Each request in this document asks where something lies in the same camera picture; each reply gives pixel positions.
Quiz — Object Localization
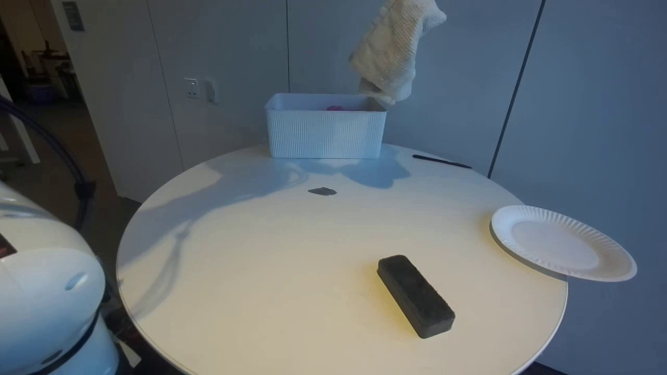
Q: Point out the white towel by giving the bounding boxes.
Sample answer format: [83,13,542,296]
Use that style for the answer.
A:
[349,0,450,108]

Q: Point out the white plastic basket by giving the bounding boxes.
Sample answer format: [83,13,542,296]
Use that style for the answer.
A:
[262,92,389,162]

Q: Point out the black rectangular block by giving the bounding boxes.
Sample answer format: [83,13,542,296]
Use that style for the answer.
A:
[376,253,459,340]

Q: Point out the white paper plate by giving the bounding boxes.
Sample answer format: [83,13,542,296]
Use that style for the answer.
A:
[489,205,640,286]

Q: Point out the white wall outlet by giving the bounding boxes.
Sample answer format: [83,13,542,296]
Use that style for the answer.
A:
[181,74,218,106]

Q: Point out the grey wall sign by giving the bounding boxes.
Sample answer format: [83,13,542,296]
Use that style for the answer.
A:
[60,0,86,33]

